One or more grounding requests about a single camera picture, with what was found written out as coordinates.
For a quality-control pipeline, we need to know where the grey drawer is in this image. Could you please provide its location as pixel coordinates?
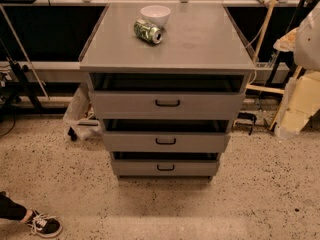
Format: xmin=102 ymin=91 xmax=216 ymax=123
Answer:
xmin=111 ymin=160 xmax=220 ymax=177
xmin=103 ymin=132 xmax=230 ymax=153
xmin=89 ymin=91 xmax=245 ymax=120

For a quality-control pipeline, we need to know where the wooden frame stand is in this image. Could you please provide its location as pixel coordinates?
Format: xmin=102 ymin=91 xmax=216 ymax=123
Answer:
xmin=246 ymin=0 xmax=301 ymax=130

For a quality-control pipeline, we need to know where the white bowl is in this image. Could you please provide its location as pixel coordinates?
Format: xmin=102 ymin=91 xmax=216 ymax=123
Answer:
xmin=140 ymin=5 xmax=171 ymax=28

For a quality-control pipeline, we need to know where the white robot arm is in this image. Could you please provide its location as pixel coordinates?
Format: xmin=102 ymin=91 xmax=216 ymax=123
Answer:
xmin=294 ymin=2 xmax=320 ymax=71

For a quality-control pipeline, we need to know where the grey top drawer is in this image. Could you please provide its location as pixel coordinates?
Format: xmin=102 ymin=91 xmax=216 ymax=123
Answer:
xmin=89 ymin=91 xmax=245 ymax=120

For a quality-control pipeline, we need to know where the clear plastic bag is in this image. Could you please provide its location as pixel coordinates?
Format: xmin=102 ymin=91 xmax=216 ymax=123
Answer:
xmin=63 ymin=83 xmax=102 ymax=141

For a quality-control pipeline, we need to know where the grey bottom drawer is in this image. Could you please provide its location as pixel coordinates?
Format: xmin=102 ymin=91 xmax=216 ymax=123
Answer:
xmin=111 ymin=160 xmax=220 ymax=177

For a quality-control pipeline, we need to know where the grey drawer cabinet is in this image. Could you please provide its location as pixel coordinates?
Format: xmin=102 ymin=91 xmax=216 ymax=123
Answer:
xmin=78 ymin=1 xmax=257 ymax=182

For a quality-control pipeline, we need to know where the black tripod stand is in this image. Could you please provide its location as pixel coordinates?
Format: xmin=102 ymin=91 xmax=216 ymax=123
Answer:
xmin=0 ymin=38 xmax=43 ymax=112

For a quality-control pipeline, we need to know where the crushed green soda can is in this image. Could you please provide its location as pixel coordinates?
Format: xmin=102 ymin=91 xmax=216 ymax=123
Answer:
xmin=134 ymin=19 xmax=162 ymax=44

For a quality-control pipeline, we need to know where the black trouser leg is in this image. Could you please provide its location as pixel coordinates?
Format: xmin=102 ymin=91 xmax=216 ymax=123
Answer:
xmin=0 ymin=191 xmax=27 ymax=221

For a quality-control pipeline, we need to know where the black and white sneaker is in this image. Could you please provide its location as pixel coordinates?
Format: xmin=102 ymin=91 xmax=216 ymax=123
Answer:
xmin=25 ymin=210 xmax=63 ymax=239

